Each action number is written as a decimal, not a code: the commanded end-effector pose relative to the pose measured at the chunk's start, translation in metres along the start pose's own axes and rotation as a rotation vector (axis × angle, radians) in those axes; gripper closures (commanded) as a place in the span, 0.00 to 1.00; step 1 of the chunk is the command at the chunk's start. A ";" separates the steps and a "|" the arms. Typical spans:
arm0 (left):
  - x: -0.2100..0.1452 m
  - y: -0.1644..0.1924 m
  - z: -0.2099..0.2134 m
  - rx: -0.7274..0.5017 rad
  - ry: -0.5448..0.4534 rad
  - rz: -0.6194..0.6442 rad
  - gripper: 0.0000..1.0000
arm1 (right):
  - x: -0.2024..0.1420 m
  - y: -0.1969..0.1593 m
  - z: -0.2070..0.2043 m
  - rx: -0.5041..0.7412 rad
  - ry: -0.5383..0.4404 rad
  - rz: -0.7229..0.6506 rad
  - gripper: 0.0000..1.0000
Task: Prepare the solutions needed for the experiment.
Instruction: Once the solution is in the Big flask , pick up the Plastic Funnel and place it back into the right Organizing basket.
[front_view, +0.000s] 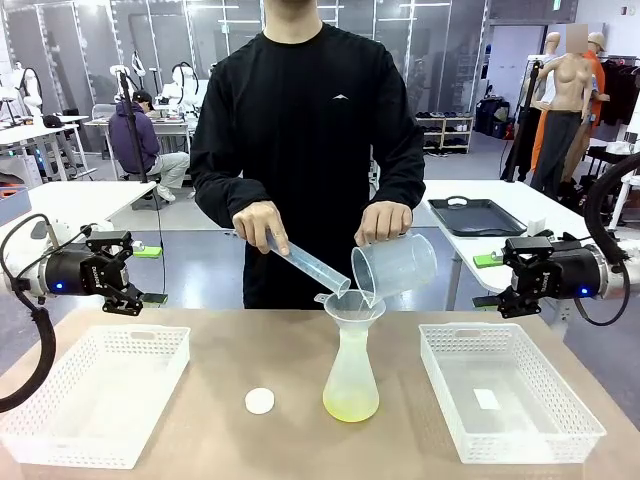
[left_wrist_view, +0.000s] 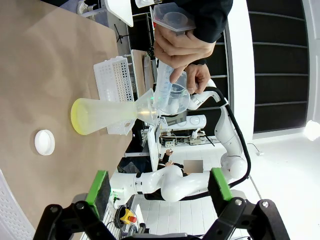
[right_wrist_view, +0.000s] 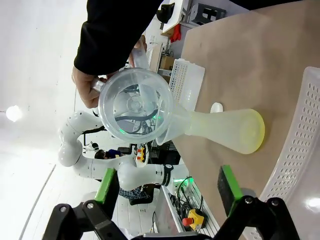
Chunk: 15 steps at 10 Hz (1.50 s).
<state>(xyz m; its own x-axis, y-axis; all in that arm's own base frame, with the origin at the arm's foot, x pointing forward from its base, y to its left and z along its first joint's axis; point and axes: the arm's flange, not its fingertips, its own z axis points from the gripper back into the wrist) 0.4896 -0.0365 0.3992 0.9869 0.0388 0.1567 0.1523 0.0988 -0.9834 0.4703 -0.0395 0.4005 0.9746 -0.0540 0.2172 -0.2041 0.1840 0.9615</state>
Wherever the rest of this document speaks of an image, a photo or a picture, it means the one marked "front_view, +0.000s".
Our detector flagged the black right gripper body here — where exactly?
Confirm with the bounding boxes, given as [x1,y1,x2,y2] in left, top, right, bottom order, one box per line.
[539,245,609,300]

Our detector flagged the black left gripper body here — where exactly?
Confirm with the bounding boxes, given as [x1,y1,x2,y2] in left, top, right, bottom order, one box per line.
[44,244,111,297]

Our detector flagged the white perforated plastic basket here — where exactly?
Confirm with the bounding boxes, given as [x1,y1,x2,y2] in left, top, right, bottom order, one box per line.
[0,324,193,470]
[418,322,607,465]

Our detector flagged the clear plastic measuring beaker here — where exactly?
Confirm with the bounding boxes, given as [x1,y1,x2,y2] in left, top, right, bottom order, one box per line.
[350,232,439,307]

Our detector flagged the white round flask cap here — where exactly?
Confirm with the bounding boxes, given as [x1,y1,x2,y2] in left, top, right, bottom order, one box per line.
[244,387,276,415]

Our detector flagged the translucent plastic funnel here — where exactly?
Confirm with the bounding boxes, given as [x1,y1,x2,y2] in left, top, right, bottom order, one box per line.
[313,288,387,334]

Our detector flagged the clear plastic graduated cylinder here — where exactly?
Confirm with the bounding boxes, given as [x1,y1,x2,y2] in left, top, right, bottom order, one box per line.
[264,232,353,295]

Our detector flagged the translucent plastic conical flask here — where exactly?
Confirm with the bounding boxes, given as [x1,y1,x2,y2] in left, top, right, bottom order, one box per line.
[322,322,380,424]

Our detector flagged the person's right forearm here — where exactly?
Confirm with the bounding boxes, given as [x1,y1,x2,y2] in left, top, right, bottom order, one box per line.
[192,174,274,231]

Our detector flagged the person's left forearm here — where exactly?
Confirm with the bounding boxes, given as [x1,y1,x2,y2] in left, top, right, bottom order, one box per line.
[369,169,426,209]

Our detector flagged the person's left hand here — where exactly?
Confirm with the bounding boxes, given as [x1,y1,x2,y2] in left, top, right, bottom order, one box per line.
[354,201,414,247]

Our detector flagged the person's right hand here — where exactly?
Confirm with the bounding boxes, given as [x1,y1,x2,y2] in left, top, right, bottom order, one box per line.
[232,201,291,256]

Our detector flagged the large white side table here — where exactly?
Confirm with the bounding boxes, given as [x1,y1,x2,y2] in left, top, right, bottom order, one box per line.
[422,179,640,311]

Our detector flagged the black plastic tray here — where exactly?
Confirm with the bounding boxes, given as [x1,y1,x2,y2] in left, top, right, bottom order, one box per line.
[428,196,528,238]

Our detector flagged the grey storage box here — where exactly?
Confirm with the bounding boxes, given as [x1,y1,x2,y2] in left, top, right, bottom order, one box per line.
[0,185,32,226]

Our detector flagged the person in purple hoodie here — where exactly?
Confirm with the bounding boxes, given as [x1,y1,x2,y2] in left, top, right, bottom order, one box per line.
[108,89,191,203]

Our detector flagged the metal workbench with robot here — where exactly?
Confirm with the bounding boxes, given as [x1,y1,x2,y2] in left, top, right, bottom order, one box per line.
[149,104,194,151]

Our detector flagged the black tripod beside mannequins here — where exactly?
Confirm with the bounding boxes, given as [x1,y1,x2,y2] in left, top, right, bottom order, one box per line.
[502,57,544,184]

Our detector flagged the black bags pile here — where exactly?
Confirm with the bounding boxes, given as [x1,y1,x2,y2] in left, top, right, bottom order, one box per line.
[474,97,511,140]

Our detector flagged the wooden shoe rack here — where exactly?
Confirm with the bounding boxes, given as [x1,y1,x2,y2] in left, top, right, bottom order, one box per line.
[417,112,475,156]

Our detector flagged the white background desk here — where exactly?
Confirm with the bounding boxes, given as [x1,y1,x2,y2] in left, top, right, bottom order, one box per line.
[0,122,96,184]

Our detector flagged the tan mannequin dark trousers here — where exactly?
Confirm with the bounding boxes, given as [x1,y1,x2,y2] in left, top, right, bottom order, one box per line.
[530,24,599,196]

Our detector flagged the clothes rack with dark garments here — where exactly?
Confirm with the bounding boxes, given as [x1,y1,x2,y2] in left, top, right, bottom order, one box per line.
[597,54,640,129]

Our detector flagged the mannequin in orange jacket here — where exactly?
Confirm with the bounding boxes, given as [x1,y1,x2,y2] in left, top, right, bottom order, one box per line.
[582,31,612,126]

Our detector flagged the white mannequin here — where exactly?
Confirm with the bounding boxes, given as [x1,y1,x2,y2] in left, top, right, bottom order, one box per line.
[534,32,562,111]

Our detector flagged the person in black sweater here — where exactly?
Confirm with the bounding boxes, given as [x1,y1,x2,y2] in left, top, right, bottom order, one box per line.
[188,0,426,310]

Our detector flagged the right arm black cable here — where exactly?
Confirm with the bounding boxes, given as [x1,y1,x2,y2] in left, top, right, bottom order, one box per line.
[574,152,640,326]

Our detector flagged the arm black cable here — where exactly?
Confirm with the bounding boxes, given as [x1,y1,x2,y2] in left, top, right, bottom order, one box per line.
[574,152,640,326]
[0,213,57,414]

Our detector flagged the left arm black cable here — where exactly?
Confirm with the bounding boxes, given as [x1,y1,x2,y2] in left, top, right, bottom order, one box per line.
[0,213,57,414]

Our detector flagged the black camera tripod stand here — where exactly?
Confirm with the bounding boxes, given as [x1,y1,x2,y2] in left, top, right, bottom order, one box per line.
[117,69,151,184]

